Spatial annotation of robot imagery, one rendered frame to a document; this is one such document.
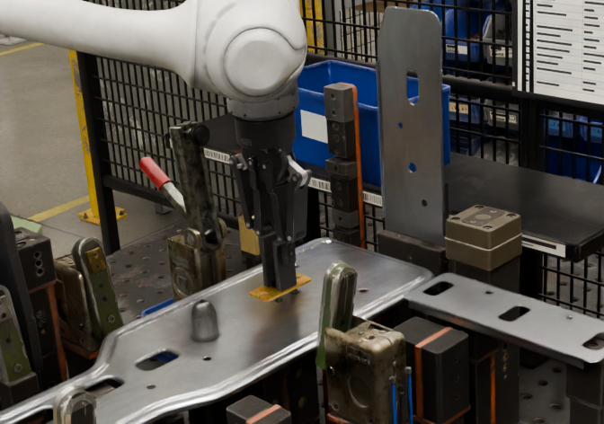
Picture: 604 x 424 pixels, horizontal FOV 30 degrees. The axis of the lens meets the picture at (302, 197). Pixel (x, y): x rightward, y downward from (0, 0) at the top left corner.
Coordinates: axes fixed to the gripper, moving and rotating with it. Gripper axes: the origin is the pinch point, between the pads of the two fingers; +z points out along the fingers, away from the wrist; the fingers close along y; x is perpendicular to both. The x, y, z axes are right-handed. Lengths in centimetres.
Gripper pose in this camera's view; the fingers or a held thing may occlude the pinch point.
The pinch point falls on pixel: (278, 260)
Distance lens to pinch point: 147.1
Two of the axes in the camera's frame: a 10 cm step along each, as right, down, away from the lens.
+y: 7.0, 2.0, -6.8
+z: 0.8, 9.3, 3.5
